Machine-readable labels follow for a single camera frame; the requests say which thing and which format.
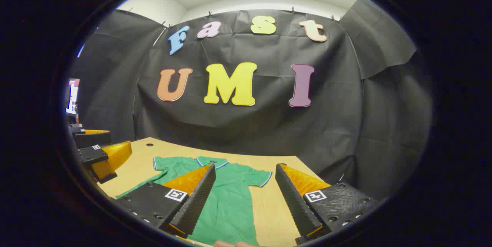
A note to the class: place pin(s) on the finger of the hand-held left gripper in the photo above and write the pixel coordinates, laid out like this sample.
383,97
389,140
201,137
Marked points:
92,139
92,155

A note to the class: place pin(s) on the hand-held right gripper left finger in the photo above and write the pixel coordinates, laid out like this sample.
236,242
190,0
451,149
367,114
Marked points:
198,201

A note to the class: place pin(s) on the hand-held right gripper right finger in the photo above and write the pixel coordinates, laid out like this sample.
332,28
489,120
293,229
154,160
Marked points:
294,201

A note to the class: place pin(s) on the green T-shirt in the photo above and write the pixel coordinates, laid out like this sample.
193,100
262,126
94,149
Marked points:
230,201

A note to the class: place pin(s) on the red label drink bottle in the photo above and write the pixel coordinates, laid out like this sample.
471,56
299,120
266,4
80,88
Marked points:
77,116

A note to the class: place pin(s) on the computer monitor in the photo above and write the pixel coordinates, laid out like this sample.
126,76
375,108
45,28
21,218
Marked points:
72,95

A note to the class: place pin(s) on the black backdrop cloth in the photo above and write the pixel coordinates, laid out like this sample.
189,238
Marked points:
269,124

